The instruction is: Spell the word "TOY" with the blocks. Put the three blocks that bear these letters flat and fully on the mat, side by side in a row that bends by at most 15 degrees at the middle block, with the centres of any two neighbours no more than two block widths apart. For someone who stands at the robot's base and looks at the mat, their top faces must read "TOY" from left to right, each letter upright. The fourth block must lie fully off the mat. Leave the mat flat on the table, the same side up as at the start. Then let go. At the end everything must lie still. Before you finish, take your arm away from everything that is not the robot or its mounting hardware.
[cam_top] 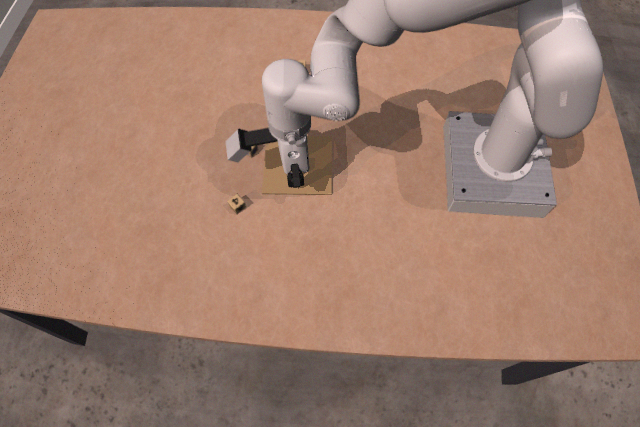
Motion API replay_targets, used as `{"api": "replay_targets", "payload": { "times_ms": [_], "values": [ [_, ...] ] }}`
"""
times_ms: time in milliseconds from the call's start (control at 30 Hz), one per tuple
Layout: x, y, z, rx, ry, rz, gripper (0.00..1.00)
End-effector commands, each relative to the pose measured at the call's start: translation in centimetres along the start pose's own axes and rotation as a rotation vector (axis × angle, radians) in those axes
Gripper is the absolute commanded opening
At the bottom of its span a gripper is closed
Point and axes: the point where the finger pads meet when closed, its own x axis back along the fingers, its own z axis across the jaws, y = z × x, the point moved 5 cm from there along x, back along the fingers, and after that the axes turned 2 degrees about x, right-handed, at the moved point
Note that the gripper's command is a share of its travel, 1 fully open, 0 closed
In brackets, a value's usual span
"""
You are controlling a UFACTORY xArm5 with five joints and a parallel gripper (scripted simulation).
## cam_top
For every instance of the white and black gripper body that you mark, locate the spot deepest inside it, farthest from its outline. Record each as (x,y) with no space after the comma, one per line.
(294,154)

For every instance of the tan flat square mat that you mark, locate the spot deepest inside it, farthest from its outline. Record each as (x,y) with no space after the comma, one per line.
(317,181)

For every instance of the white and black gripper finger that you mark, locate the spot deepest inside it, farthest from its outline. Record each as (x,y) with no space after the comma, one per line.
(295,177)

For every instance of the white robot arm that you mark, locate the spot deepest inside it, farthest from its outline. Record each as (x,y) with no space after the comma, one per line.
(558,64)

